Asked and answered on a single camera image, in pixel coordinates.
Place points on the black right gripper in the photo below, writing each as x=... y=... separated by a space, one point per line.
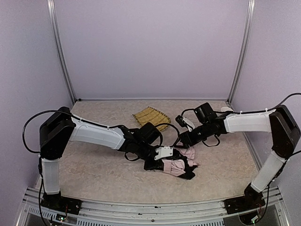
x=184 y=139

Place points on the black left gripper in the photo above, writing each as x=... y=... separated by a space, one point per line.
x=156 y=163

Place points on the pink folding umbrella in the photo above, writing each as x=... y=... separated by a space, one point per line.
x=181 y=164

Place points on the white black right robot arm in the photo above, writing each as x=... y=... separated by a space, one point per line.
x=278 y=122

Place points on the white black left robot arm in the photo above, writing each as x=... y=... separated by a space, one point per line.
x=62 y=127

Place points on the light blue mug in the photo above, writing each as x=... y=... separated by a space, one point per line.
x=225 y=108

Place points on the woven bamboo tray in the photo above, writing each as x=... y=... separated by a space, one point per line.
x=152 y=115

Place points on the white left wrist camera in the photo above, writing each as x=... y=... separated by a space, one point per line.
x=163 y=152

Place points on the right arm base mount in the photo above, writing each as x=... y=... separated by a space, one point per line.
x=251 y=199

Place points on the aluminium front rail frame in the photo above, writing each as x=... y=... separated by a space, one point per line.
x=102 y=213

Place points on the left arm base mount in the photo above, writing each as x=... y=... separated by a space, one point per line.
x=61 y=203

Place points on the right aluminium corner post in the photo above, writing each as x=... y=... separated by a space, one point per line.
x=243 y=50

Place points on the aluminium corner post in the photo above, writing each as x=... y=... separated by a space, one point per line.
x=243 y=50
x=59 y=49

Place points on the left aluminium corner post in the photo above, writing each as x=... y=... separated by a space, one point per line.
x=59 y=49

